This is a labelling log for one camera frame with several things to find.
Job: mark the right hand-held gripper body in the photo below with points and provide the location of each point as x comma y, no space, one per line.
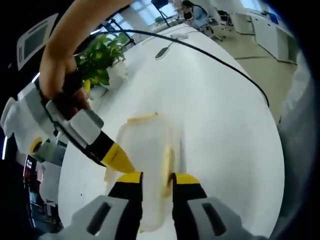
22,125

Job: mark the green potted plant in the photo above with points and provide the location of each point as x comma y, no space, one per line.
100,60

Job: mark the black stand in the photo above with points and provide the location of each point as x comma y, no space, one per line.
162,12

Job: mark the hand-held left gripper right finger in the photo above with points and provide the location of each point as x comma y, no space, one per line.
186,197

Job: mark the ceiling air vent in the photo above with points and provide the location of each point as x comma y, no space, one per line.
35,41

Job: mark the person's right hand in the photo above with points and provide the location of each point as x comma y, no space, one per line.
73,95

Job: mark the small white table object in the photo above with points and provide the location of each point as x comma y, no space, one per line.
178,36

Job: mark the white plant pot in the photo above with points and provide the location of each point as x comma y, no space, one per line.
118,73

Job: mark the white cabinets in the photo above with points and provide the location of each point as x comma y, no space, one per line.
270,40

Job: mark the white swivel chair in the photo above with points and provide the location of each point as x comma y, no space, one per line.
212,27

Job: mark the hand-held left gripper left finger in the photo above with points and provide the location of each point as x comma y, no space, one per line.
125,195

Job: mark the translucent plastic container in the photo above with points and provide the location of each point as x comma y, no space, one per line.
150,150

